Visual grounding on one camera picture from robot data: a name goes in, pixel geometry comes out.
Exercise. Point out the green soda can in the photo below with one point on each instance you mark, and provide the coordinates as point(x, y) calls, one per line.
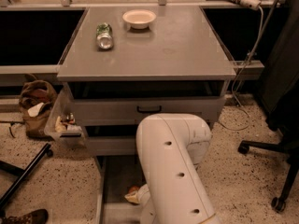
point(104, 36)

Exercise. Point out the clear plastic bin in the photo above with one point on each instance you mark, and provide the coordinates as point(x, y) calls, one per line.
point(61, 125)

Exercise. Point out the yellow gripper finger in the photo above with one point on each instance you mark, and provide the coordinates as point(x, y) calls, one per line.
point(132, 197)

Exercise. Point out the grey drawer cabinet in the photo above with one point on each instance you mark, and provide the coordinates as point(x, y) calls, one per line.
point(178, 46)

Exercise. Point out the grey middle drawer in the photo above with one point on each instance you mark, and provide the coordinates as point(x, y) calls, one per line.
point(109, 140)

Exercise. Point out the red apple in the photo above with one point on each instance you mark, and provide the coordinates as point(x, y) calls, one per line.
point(133, 188)

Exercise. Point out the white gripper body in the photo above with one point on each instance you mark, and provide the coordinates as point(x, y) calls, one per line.
point(144, 194)

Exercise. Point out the black chair base leg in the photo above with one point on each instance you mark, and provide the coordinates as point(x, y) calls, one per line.
point(20, 173)

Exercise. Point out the black office chair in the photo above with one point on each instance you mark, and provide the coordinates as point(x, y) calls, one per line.
point(286, 118)

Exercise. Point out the grey top drawer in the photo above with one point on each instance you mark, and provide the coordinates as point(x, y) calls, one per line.
point(128, 102)

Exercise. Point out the grey drawer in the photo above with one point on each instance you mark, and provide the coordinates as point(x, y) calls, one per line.
point(128, 102)
point(109, 140)
point(122, 172)

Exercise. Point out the brown canvas bag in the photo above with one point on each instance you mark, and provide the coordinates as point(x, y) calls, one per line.
point(36, 102)

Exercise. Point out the grey bottom drawer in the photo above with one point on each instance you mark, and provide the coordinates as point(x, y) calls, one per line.
point(122, 172)

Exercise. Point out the brown shoe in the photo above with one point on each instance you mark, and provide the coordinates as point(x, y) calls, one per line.
point(39, 216)

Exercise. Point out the white bowl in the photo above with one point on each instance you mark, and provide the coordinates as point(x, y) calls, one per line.
point(139, 18)

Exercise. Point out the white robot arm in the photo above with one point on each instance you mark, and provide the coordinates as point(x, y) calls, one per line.
point(177, 195)

